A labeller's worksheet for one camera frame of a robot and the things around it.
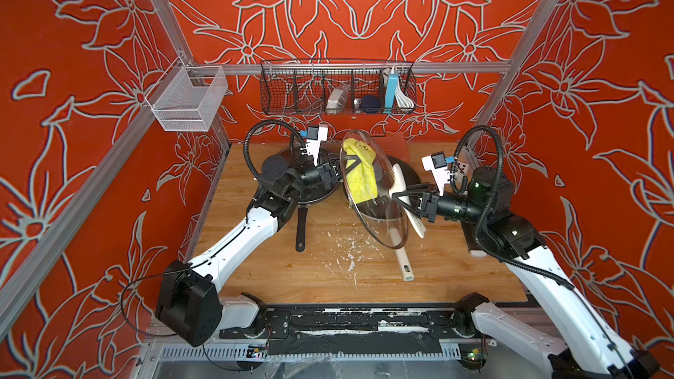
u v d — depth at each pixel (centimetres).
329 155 59
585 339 38
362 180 59
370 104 95
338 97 92
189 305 40
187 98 94
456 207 53
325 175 56
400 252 76
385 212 59
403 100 91
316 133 56
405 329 73
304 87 101
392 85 87
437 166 54
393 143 118
